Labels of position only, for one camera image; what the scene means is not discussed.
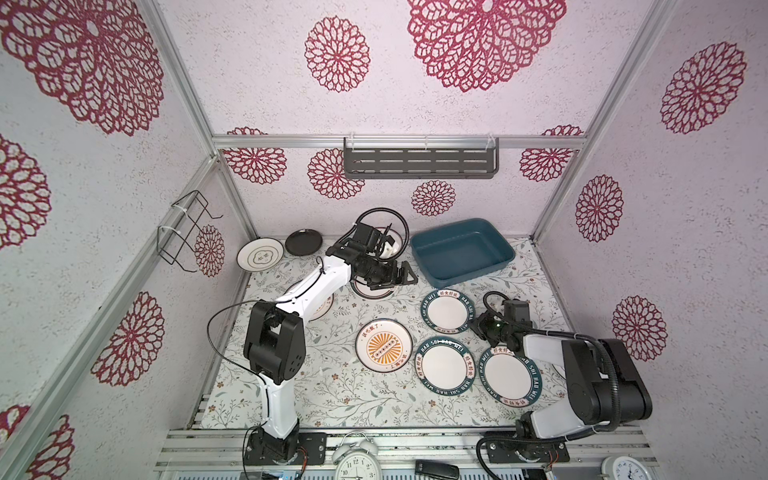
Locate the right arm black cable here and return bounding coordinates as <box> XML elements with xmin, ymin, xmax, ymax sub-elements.
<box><xmin>482</xmin><ymin>290</ymin><xmax>622</xmax><ymax>433</ymax></box>

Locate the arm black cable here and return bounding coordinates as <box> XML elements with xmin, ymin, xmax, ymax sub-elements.
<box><xmin>482</xmin><ymin>290</ymin><xmax>622</xmax><ymax>433</ymax></box>
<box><xmin>206</xmin><ymin>299</ymin><xmax>265</xmax><ymax>379</ymax></box>

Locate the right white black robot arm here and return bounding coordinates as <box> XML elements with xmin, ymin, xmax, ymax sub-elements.
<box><xmin>470</xmin><ymin>292</ymin><xmax>653</xmax><ymax>443</ymax></box>

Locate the grey wall shelf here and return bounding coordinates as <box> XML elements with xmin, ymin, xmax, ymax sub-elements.
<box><xmin>342</xmin><ymin>138</ymin><xmax>500</xmax><ymax>180</ymax></box>

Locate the large orange sunburst plate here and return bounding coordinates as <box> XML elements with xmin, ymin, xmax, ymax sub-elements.
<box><xmin>355</xmin><ymin>318</ymin><xmax>413</xmax><ymax>373</ymax></box>

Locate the white plate brown flower outline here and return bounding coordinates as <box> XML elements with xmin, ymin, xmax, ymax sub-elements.
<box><xmin>237</xmin><ymin>238</ymin><xmax>285</xmax><ymax>272</ymax></box>

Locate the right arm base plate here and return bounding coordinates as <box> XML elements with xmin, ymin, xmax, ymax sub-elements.
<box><xmin>483</xmin><ymin>431</ymin><xmax>571</xmax><ymax>464</ymax></box>

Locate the small orange sunburst plate back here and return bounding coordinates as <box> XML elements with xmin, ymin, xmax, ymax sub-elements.
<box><xmin>381</xmin><ymin>230</ymin><xmax>403</xmax><ymax>259</ymax></box>

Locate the small black plate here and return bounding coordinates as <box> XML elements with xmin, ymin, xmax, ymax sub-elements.
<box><xmin>284</xmin><ymin>229</ymin><xmax>323</xmax><ymax>256</ymax></box>

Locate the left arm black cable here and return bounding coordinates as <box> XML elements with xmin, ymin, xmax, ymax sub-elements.
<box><xmin>206</xmin><ymin>299</ymin><xmax>265</xmax><ymax>379</ymax></box>

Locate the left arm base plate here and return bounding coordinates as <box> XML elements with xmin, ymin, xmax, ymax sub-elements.
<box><xmin>244</xmin><ymin>428</ymin><xmax>327</xmax><ymax>467</ymax></box>

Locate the white alarm clock centre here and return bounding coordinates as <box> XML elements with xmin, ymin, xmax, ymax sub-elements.
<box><xmin>332</xmin><ymin>440</ymin><xmax>384</xmax><ymax>480</ymax></box>

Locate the black wire wall rack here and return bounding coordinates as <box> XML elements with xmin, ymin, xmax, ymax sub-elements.
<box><xmin>155</xmin><ymin>189</ymin><xmax>223</xmax><ymax>274</ymax></box>

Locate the teal plastic bin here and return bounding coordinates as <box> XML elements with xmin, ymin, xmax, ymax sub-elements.
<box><xmin>410</xmin><ymin>218</ymin><xmax>516</xmax><ymax>289</ymax></box>

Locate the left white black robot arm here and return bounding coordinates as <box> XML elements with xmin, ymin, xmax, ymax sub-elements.
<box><xmin>243</xmin><ymin>220</ymin><xmax>418</xmax><ymax>442</ymax></box>

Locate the white plate green red rim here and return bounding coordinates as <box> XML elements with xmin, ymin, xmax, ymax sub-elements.
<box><xmin>350</xmin><ymin>279</ymin><xmax>396</xmax><ymax>300</ymax></box>

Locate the white clock right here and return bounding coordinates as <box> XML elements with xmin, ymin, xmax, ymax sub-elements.
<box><xmin>601</xmin><ymin>455</ymin><xmax>654</xmax><ymax>480</ymax></box>

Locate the black remote device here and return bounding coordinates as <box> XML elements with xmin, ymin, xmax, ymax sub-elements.
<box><xmin>414</xmin><ymin>459</ymin><xmax>460</xmax><ymax>480</ymax></box>

